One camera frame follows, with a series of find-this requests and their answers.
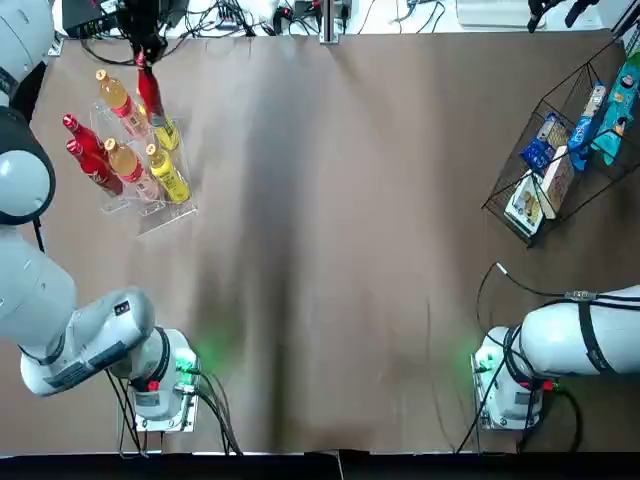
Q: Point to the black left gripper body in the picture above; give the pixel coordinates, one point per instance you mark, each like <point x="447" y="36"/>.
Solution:
<point x="142" y="20"/>

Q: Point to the red cola bottle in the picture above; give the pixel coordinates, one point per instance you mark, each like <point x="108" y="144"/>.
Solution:
<point x="100" y="172"/>
<point x="150" y="95"/>
<point x="82" y="132"/>

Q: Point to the teal chips packet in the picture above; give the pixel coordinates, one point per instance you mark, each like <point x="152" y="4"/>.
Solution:
<point x="610" y="140"/>
<point x="627" y="80"/>

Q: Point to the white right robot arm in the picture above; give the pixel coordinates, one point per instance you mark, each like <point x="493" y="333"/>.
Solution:
<point x="560" y="340"/>

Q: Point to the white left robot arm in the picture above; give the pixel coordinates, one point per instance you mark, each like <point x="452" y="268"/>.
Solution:
<point x="40" y="290"/>

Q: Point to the white plastic tray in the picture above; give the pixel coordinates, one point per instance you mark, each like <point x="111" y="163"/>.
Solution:
<point x="495" y="12"/>

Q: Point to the black tripod leg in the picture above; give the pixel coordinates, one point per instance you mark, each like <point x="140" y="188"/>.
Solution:
<point x="625" y="17"/>

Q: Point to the orange tea bottle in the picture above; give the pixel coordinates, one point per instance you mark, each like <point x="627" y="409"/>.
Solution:
<point x="117" y="100"/>
<point x="125" y="162"/>

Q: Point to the black electronics box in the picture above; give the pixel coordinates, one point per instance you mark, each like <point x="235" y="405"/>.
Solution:
<point x="85" y="17"/>

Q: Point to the yellow drink bottle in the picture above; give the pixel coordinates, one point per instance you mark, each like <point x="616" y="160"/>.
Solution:
<point x="169" y="136"/>
<point x="170" y="177"/>

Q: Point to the long blue cookie packet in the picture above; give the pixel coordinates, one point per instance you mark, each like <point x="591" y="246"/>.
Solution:
<point x="585" y="130"/>

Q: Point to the blue cookie bag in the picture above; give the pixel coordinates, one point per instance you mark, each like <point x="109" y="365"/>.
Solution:
<point x="537" y="155"/>

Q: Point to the red white snack box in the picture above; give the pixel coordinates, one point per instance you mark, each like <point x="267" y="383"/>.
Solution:
<point x="556" y="185"/>

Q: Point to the white yellow snack box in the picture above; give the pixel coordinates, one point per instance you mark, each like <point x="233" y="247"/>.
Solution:
<point x="522" y="205"/>

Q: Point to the aluminium profile post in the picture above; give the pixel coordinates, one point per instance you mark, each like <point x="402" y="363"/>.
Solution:
<point x="331" y="25"/>

